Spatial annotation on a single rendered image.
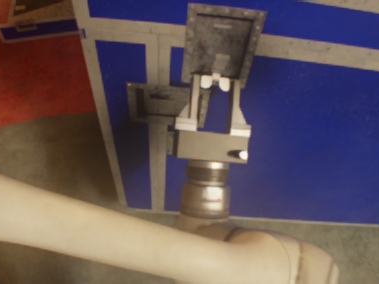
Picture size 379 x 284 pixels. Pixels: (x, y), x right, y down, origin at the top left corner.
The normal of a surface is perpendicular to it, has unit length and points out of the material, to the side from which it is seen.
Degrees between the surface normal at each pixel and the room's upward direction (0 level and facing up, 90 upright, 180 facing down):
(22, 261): 0
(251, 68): 90
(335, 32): 90
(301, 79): 90
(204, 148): 35
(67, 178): 0
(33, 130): 0
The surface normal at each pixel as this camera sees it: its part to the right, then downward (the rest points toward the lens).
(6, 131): 0.08, -0.58
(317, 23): -0.05, 0.81
